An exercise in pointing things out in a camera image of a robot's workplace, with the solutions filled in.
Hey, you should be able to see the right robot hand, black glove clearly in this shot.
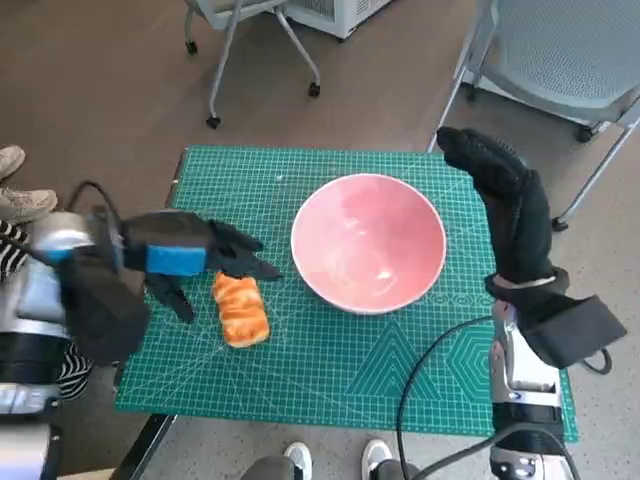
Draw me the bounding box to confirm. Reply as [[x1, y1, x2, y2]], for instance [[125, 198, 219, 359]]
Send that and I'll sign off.
[[435, 126, 556, 289]]

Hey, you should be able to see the pink bowl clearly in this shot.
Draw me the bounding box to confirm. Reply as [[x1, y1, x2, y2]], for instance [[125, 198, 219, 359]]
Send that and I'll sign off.
[[291, 173, 448, 316]]

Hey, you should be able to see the long orange toy bread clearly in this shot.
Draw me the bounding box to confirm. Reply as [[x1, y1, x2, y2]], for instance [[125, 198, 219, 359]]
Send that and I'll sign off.
[[212, 271, 271, 349]]

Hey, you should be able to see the grey mesh seat chair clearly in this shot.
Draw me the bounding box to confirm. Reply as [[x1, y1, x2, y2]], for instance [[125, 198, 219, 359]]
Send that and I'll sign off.
[[427, 0, 640, 230]]

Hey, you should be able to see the green cutting mat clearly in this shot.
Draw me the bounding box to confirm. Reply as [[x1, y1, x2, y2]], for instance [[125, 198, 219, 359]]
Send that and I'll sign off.
[[114, 144, 581, 444]]

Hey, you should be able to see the white cabinet appliance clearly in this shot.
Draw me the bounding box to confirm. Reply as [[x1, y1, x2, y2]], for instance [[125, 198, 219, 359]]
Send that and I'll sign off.
[[284, 0, 391, 40]]

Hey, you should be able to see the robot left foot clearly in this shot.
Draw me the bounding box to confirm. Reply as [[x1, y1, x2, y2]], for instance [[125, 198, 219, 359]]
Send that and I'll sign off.
[[283, 439, 315, 480]]

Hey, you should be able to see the person's white shoe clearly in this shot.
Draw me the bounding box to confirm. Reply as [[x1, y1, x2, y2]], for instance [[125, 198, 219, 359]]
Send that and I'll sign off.
[[0, 187, 59, 225], [0, 144, 26, 180]]

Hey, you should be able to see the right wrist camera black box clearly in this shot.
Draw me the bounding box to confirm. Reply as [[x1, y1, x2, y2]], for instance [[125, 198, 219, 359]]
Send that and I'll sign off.
[[519, 294, 629, 369]]

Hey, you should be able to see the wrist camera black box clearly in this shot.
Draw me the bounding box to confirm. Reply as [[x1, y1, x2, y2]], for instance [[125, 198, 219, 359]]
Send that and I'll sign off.
[[59, 244, 150, 369], [519, 294, 629, 369]]

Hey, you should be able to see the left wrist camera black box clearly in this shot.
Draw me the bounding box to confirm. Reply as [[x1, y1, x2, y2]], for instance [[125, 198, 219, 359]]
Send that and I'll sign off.
[[59, 244, 150, 369]]

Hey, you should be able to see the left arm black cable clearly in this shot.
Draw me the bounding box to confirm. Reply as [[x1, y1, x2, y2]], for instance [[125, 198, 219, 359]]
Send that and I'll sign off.
[[0, 180, 126, 266]]

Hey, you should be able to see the black table frame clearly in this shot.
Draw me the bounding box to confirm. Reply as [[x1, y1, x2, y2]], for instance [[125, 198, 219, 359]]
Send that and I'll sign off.
[[112, 149, 187, 480]]

